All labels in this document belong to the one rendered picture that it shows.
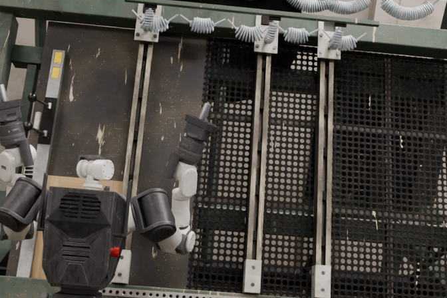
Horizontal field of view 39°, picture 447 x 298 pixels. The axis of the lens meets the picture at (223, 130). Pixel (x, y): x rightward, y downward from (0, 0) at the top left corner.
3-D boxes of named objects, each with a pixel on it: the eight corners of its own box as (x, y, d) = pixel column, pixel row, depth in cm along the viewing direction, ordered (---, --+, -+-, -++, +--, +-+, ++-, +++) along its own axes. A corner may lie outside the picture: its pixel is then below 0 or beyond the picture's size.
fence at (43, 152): (18, 277, 246) (16, 277, 242) (54, 53, 275) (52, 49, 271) (31, 278, 247) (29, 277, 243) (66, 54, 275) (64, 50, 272)
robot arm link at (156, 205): (179, 237, 213) (171, 218, 202) (153, 245, 213) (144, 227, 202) (171, 207, 220) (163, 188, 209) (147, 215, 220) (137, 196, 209)
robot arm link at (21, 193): (20, 234, 210) (23, 217, 200) (-5, 222, 210) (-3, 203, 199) (38, 207, 218) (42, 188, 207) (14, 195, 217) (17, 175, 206)
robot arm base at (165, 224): (179, 239, 210) (175, 223, 201) (141, 249, 209) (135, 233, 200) (169, 201, 219) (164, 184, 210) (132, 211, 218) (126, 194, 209)
